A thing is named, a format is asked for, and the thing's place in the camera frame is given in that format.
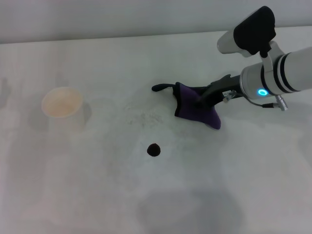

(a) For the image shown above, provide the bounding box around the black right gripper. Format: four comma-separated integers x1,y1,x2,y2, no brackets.
194,74,242,109

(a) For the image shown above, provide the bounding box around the purple rag with black trim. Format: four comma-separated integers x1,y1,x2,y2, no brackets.
151,81,222,130

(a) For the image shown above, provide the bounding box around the white paper cup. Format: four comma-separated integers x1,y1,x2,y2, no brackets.
41,86,85,134

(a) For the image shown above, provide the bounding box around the black water stain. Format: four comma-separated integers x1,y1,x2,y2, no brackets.
147,143,161,157

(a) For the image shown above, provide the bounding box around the grey wrist cable with connector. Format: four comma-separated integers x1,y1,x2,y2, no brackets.
222,89,289,112

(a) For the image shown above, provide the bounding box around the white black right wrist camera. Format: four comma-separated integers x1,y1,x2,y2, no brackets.
216,5,278,59

